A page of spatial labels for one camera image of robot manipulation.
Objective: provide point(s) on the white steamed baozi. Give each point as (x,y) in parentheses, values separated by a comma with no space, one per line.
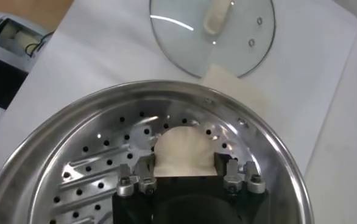
(184,152)

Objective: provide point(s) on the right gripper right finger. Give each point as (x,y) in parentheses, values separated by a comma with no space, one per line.
(231,176)

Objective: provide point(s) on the round glass pot lid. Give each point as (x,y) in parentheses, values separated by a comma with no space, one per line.
(181,45)

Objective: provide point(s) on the perforated steel steamer basket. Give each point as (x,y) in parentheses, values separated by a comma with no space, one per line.
(75,121)

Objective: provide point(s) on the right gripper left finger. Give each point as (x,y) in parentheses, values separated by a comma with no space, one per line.
(145,179)

